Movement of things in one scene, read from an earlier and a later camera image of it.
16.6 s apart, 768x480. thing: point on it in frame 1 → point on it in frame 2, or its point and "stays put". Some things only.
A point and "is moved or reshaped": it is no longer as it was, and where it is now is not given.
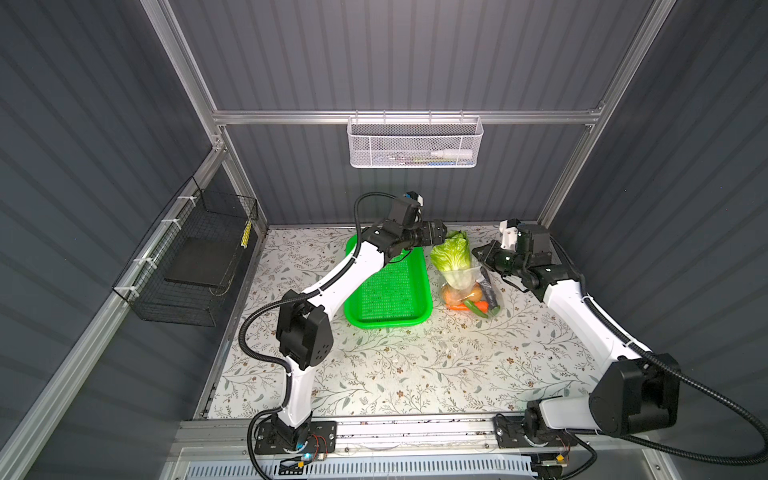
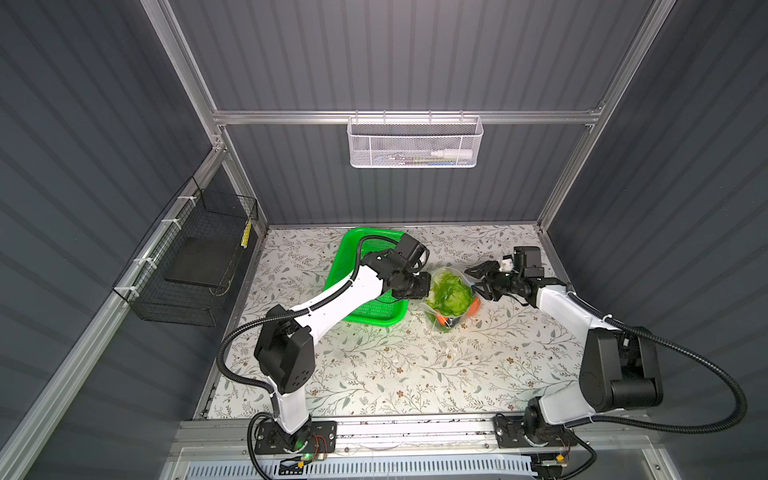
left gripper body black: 420,235 → 414,286
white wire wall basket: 409,142 stays put
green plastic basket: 398,296 is moved or reshaped
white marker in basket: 453,153 stays put
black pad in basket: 203,260 stays put
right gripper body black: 510,264 → 500,283
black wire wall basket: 183,266 stays put
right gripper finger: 489,254 → 479,271
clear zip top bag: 471,291 is moved or reshaped
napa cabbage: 453,258 → 449,295
